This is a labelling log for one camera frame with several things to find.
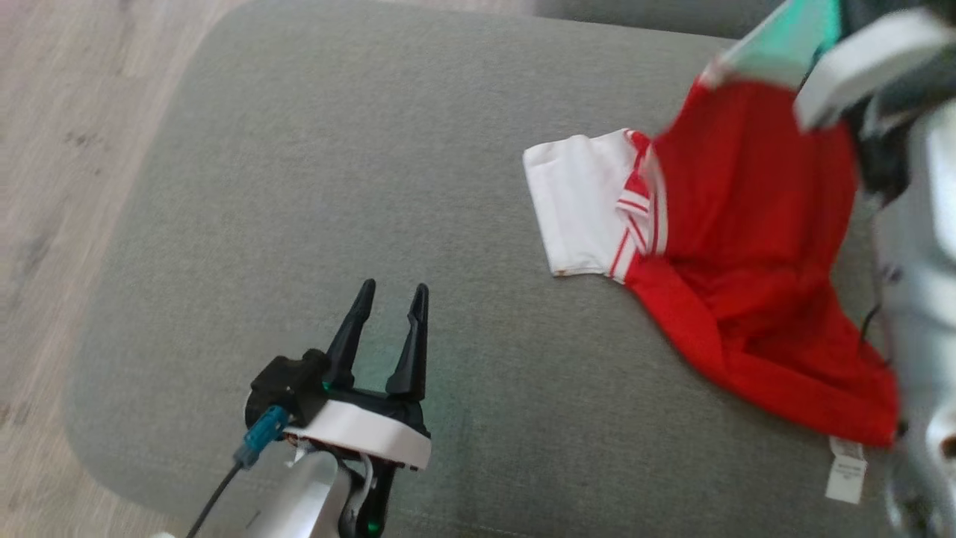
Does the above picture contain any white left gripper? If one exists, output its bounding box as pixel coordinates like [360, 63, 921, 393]
[284, 279, 432, 470]

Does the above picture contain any black cable teal plug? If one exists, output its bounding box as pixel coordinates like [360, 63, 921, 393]
[859, 303, 895, 368]
[185, 406, 290, 538]

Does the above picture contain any grey sofa seat cushion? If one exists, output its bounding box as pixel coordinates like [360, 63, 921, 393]
[63, 0, 956, 538]

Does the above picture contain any red and white jersey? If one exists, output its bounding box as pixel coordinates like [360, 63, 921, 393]
[523, 0, 901, 503]

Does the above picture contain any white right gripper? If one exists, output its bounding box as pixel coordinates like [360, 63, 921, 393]
[793, 9, 956, 132]

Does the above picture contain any black left cable teal plug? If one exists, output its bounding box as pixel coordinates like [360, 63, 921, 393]
[185, 406, 290, 538]

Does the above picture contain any black right cable teal plug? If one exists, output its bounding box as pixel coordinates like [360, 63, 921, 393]
[859, 303, 895, 368]

